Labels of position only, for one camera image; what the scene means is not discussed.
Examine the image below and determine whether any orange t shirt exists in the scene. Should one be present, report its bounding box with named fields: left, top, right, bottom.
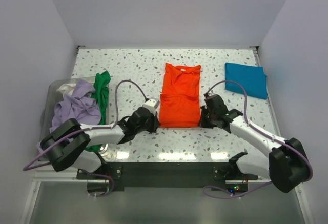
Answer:
left=159, top=63, right=201, bottom=128

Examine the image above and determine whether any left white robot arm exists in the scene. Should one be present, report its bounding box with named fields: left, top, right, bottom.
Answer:
left=40, top=107, right=160, bottom=179

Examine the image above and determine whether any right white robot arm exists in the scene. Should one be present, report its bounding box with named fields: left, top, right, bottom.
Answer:
left=199, top=94, right=313, bottom=193

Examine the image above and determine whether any folded blue t shirt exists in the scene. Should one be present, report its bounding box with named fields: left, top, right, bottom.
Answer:
left=224, top=63, right=268, bottom=100

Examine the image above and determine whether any green t shirt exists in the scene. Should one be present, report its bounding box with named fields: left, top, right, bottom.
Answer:
left=84, top=71, right=111, bottom=152

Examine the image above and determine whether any lavender t shirt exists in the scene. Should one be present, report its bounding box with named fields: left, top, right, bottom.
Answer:
left=37, top=79, right=103, bottom=155

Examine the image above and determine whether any white t shirt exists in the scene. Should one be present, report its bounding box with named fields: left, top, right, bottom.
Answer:
left=56, top=83, right=76, bottom=97

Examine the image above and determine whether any clear plastic bin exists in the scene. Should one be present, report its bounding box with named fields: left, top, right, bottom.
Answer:
left=38, top=76, right=111, bottom=162

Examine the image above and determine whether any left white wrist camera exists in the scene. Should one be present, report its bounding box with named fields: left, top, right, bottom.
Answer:
left=142, top=98, right=160, bottom=114

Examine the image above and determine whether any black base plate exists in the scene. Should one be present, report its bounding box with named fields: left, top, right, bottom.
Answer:
left=76, top=162, right=258, bottom=193

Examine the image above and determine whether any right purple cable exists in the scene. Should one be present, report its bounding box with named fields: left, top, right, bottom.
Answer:
left=203, top=80, right=314, bottom=199

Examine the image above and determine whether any purple cable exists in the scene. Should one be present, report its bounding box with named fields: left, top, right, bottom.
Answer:
left=22, top=79, right=152, bottom=172
left=203, top=80, right=314, bottom=199

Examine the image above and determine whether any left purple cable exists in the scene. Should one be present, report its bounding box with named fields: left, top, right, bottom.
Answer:
left=22, top=79, right=152, bottom=172

